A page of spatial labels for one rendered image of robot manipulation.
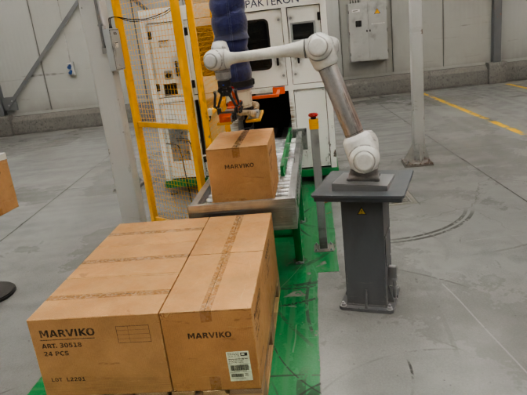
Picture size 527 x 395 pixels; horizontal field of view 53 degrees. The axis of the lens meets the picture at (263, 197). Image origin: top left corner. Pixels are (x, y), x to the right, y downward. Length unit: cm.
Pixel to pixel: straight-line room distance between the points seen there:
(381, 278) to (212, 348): 120
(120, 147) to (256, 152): 128
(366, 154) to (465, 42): 1015
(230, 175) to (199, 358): 141
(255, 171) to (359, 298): 102
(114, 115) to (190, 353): 230
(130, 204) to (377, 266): 211
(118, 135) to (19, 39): 910
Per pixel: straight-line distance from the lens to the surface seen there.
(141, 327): 241
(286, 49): 297
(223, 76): 303
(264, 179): 342
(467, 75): 1269
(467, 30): 1277
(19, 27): 1317
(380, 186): 290
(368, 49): 1196
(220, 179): 346
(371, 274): 317
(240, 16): 356
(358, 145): 276
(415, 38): 612
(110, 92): 420
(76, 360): 261
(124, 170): 429
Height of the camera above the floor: 163
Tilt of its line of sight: 17 degrees down
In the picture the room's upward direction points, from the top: 7 degrees counter-clockwise
